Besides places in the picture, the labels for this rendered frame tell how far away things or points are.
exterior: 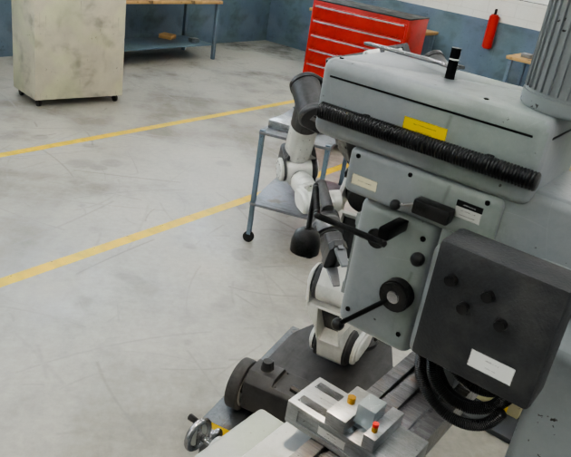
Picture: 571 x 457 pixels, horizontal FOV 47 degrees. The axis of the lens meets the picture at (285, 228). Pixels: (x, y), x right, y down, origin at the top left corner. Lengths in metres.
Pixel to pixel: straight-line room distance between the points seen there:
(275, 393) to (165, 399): 0.94
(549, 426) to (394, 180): 0.52
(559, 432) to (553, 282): 0.34
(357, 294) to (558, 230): 0.47
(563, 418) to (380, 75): 0.69
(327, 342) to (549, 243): 1.39
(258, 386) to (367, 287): 1.11
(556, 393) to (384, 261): 0.43
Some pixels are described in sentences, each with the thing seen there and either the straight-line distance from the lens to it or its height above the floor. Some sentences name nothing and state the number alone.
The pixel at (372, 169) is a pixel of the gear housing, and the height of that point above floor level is 1.70.
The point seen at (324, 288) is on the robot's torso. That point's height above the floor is 1.01.
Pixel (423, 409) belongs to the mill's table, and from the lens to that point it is 2.04.
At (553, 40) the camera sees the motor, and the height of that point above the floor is 2.01.
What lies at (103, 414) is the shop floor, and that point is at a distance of 3.22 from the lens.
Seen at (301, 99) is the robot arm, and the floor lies 1.65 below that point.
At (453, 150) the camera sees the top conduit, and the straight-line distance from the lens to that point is 1.22.
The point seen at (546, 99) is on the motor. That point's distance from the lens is 1.23.
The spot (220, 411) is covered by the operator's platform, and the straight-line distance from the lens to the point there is 2.65.
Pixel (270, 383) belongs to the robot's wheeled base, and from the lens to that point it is 2.49.
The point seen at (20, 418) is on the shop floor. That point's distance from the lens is 3.23.
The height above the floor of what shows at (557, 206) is 1.75.
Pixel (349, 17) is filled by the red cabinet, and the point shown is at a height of 1.35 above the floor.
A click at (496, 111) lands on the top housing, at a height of 1.88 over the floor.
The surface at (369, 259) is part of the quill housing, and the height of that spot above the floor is 1.50.
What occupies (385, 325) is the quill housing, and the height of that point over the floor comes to 1.36.
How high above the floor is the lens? 2.12
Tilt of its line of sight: 25 degrees down
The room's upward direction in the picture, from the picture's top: 9 degrees clockwise
